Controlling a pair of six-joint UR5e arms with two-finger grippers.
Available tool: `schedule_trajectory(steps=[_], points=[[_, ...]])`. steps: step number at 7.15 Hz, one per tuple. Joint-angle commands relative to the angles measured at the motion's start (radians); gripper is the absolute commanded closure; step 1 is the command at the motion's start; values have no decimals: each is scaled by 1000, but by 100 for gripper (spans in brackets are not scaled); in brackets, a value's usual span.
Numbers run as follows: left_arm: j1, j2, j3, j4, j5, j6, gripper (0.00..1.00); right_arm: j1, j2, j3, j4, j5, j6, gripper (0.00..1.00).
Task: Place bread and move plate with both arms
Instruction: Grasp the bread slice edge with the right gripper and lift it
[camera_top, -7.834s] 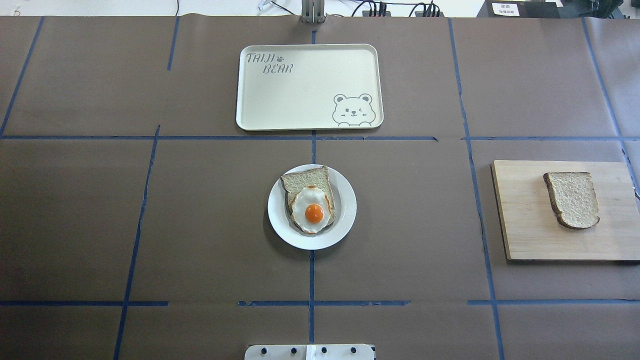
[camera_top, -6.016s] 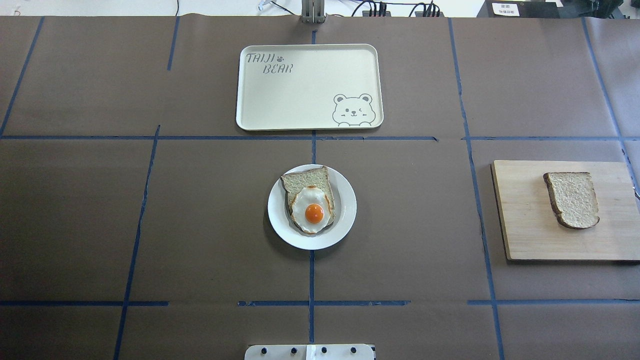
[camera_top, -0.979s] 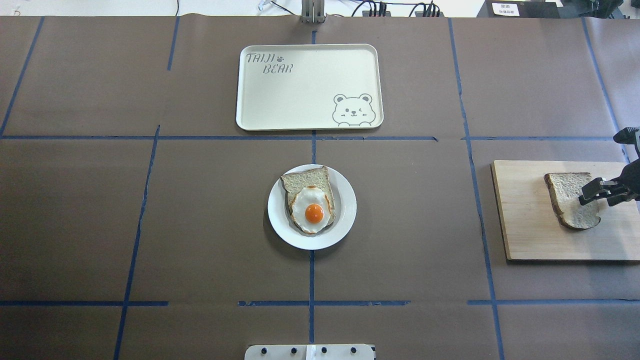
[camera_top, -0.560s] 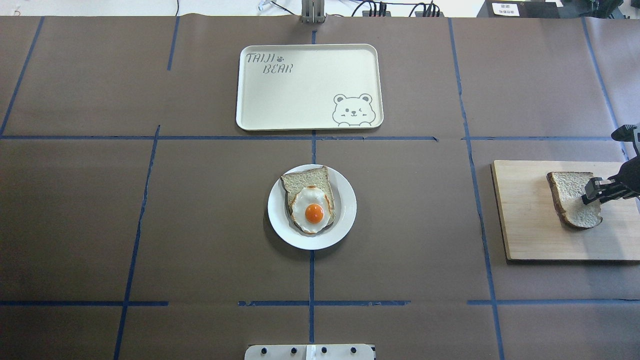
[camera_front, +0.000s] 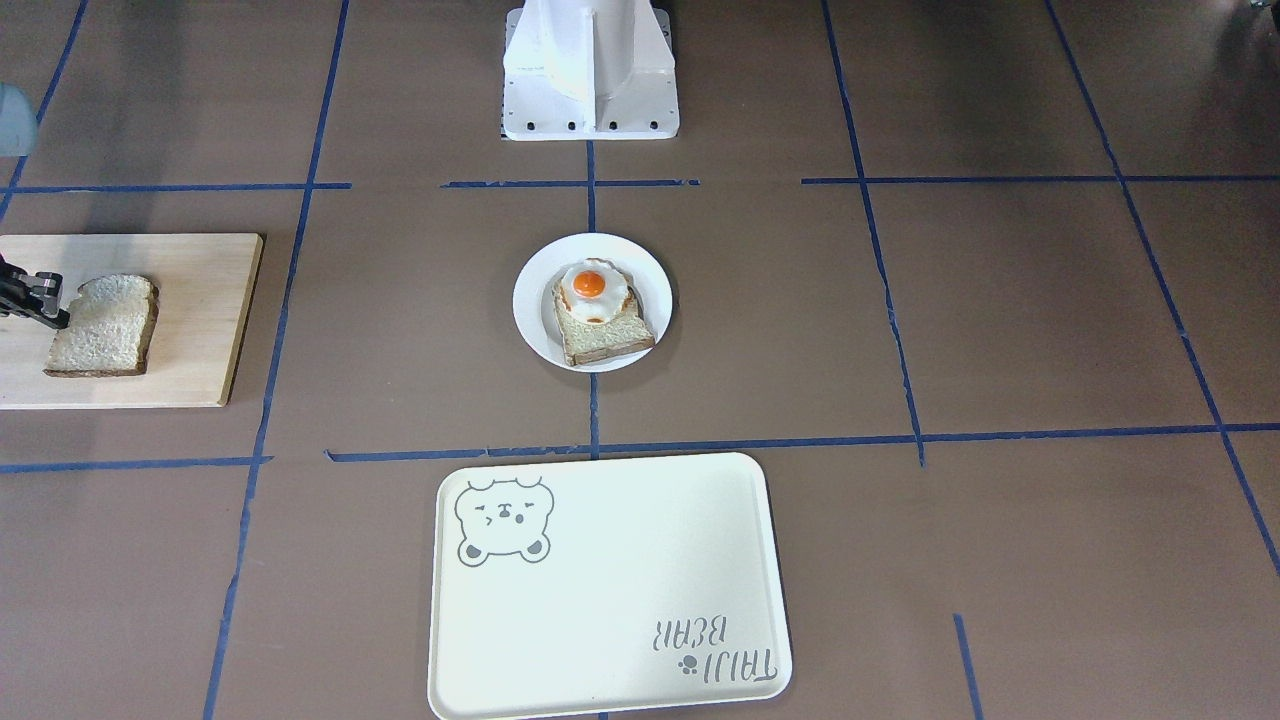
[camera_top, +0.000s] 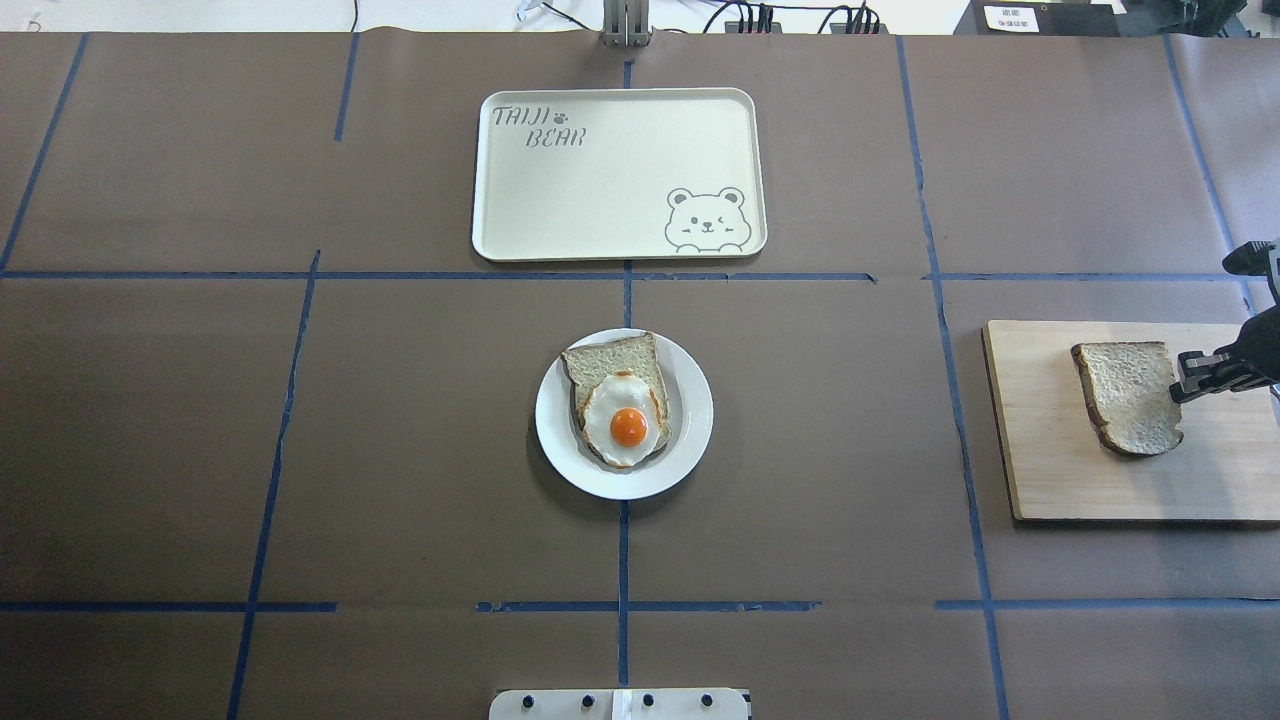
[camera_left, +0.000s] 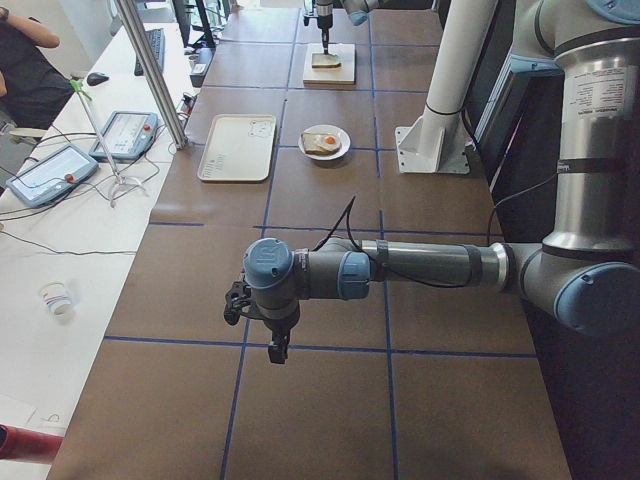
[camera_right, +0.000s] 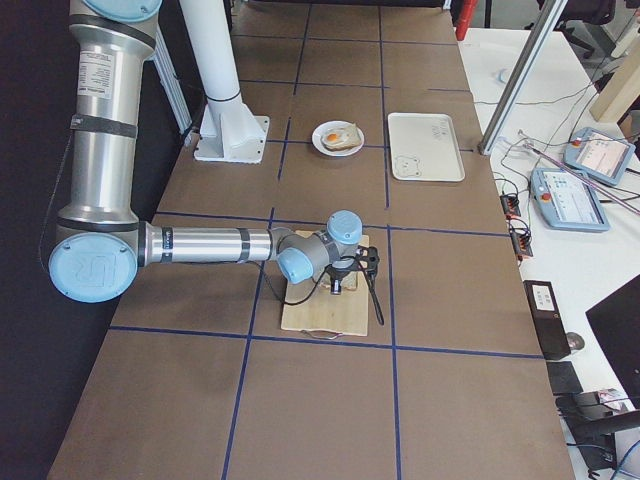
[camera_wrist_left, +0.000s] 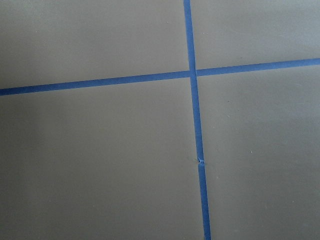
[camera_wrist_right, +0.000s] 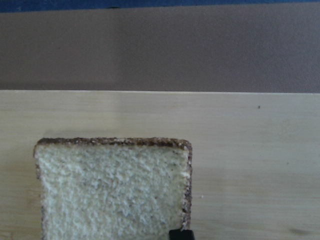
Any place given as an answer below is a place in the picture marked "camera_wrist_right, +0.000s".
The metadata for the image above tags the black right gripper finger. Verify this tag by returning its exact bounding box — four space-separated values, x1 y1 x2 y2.
168 229 195 240

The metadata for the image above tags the bread slice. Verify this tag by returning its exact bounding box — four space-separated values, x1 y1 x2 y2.
33 137 193 240

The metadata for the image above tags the wooden cutting board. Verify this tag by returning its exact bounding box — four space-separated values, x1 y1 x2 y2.
0 90 320 240

